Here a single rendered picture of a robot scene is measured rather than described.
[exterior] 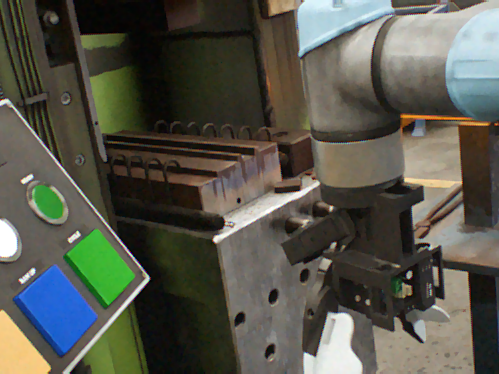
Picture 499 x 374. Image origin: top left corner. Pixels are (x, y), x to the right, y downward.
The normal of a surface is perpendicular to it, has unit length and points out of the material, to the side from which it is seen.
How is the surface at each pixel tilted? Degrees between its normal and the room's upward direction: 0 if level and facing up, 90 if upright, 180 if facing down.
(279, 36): 90
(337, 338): 57
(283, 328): 90
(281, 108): 90
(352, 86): 101
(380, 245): 90
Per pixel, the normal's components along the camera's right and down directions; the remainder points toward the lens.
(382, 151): 0.37, 0.23
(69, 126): 0.74, 0.10
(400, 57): -0.67, -0.05
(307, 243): -0.79, 0.30
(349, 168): -0.36, 0.34
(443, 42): -0.62, -0.29
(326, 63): -0.63, 0.29
